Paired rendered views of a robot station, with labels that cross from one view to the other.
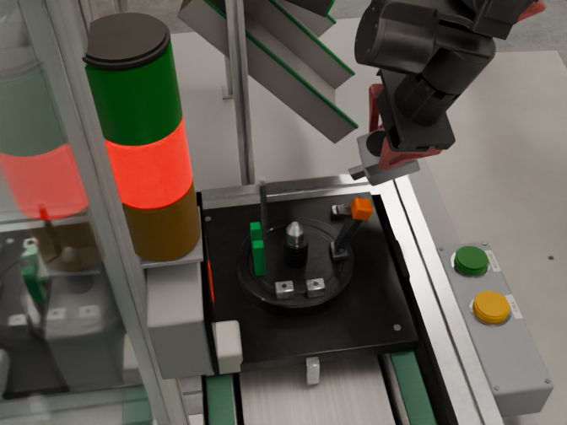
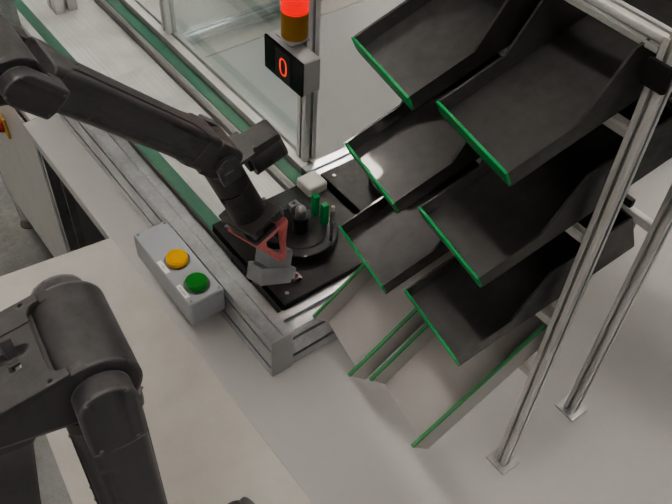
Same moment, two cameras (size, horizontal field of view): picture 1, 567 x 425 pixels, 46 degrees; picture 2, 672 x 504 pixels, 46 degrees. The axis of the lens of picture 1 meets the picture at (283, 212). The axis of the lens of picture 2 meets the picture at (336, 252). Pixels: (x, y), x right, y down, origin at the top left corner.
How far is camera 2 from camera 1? 1.57 m
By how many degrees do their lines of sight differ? 82
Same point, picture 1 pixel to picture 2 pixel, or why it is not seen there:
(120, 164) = not seen: outside the picture
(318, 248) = (291, 238)
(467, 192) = (222, 427)
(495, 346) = (169, 242)
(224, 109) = (490, 432)
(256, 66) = not seen: hidden behind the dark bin
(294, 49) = (401, 337)
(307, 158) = (374, 404)
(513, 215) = (177, 418)
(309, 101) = (350, 285)
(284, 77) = not seen: hidden behind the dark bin
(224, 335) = (310, 181)
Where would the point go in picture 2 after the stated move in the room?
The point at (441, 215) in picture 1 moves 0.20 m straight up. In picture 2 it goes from (236, 392) to (230, 322)
